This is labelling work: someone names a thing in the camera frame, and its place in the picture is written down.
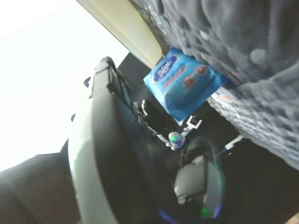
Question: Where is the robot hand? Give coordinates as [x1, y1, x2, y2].
[0, 57, 181, 224]

